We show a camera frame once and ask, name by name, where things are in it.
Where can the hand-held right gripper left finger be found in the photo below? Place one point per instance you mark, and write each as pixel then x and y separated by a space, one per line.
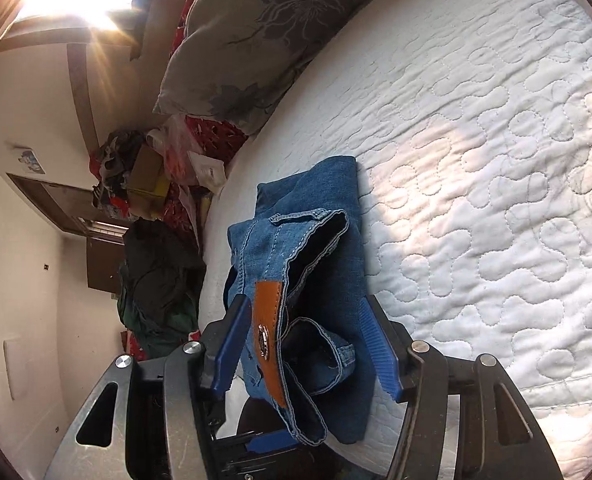
pixel 231 340

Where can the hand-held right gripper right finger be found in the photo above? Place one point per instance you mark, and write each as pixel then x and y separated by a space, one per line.
pixel 381 355

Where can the blue denim pants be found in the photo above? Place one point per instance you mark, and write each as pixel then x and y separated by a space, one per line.
pixel 326 200

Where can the dark green cloth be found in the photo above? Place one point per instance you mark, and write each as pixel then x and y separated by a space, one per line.
pixel 156 280

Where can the brown wooden door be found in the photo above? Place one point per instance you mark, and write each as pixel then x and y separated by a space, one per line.
pixel 101 260

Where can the white paper packet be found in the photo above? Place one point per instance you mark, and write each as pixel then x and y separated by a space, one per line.
pixel 208 172

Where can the cardboard box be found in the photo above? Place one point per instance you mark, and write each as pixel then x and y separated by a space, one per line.
pixel 146 165

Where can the white quilted mattress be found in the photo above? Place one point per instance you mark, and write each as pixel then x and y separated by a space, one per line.
pixel 476 185

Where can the translucent plastic bag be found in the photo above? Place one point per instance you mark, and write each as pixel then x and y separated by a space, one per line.
pixel 176 145

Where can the pile of assorted clothes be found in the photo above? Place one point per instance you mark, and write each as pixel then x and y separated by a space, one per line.
pixel 111 160

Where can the grey floral pillow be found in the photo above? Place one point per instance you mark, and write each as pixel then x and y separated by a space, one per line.
pixel 236 50

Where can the small wall sticker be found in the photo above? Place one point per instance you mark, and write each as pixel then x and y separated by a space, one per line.
pixel 30 160

